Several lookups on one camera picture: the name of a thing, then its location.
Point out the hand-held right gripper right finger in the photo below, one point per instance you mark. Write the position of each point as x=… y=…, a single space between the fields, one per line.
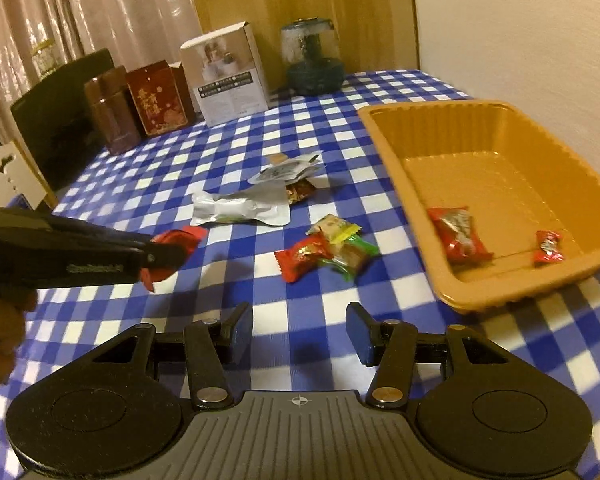
x=360 y=336

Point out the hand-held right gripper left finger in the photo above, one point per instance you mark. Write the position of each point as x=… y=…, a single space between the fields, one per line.
x=240 y=334

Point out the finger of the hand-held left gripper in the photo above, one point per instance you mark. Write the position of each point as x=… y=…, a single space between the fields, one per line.
x=165 y=260
x=105 y=235

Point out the silver green snack pouch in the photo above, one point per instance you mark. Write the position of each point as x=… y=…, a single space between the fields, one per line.
x=240 y=207

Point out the orange plastic tray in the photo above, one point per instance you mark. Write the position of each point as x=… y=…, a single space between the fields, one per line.
x=480 y=175

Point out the person's left hand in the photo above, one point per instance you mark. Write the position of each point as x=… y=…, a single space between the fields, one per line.
x=5 y=320

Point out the orange candy with green ends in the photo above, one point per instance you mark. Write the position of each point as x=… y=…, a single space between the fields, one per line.
x=352 y=257

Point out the white cardboard cutout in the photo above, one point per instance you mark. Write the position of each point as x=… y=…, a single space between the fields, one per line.
x=10 y=180

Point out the yellow green candy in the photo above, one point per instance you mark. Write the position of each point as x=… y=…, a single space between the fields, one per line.
x=332 y=227

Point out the brown tin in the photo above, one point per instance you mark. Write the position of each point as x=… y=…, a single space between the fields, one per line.
x=112 y=115

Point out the black chair back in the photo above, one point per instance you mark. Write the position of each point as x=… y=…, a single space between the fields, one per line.
x=50 y=125

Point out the large red snack packet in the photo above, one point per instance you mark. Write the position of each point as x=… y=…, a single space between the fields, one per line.
x=460 y=240

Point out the red patterned box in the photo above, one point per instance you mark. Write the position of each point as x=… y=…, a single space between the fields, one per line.
x=155 y=105

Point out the round white lidded packet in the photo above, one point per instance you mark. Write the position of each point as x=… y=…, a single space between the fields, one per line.
x=280 y=172

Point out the gold red candy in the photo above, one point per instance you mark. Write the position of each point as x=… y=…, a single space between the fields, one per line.
x=300 y=191

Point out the white cardboard box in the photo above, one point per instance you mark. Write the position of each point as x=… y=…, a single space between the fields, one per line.
x=230 y=95

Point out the clear bottle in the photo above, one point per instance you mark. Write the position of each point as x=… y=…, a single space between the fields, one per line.
x=45 y=62

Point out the small red candy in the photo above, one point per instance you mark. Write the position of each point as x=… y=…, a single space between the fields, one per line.
x=549 y=250

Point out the blue checked tablecloth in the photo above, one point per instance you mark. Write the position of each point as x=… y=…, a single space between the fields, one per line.
x=330 y=125

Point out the pale curtain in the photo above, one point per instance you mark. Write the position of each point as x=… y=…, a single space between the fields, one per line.
x=105 y=5

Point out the glass jar with dark lid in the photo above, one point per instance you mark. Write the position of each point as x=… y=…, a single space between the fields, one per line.
x=312 y=75

